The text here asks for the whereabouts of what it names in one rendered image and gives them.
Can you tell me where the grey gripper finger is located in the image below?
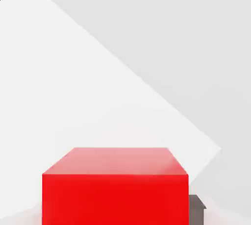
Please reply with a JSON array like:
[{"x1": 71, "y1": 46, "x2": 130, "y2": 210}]
[{"x1": 188, "y1": 194, "x2": 224, "y2": 225}]

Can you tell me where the small red cube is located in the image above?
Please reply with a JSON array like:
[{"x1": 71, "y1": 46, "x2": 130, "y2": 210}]
[{"x1": 41, "y1": 147, "x2": 190, "y2": 225}]

